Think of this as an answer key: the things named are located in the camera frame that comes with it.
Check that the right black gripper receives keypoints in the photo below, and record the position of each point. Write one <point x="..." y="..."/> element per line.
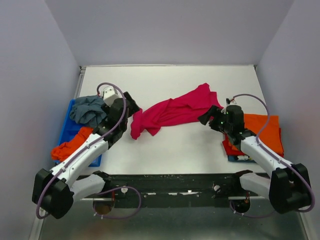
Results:
<point x="213" y="111"/>

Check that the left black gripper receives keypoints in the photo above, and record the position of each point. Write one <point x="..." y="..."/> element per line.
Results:
<point x="133" y="107"/>

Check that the magenta t shirt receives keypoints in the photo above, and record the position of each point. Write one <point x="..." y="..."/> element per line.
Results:
<point x="174" y="111"/>

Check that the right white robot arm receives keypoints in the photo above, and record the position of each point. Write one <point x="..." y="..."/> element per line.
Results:
<point x="288" y="186"/>

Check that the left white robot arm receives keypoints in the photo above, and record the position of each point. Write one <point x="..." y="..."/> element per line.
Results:
<point x="55" y="190"/>

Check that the folded red t shirt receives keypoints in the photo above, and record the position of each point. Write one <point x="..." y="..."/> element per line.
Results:
<point x="277" y="147"/>

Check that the crumpled grey-blue t shirt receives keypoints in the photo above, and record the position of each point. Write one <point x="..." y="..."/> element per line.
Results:
<point x="87" y="111"/>

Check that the folded blue t shirt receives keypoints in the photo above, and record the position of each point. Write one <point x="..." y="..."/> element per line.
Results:
<point x="240" y="159"/>

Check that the folded orange t shirt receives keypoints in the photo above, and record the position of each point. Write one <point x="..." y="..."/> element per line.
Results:
<point x="255" y="122"/>

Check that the blue plastic bin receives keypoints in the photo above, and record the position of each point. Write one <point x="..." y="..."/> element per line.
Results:
<point x="65" y="130"/>

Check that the crumpled orange t shirt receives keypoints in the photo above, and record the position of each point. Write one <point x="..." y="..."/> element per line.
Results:
<point x="72" y="141"/>

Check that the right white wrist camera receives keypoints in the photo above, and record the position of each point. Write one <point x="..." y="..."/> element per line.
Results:
<point x="230" y="101"/>

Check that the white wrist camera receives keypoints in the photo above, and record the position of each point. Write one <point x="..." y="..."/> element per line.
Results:
<point x="230" y="101"/>
<point x="110" y="94"/>

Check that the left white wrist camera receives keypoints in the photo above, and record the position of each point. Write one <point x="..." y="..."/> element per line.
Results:
<point x="110" y="94"/>

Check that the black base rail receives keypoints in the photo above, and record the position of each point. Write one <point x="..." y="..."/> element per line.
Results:
<point x="171" y="190"/>

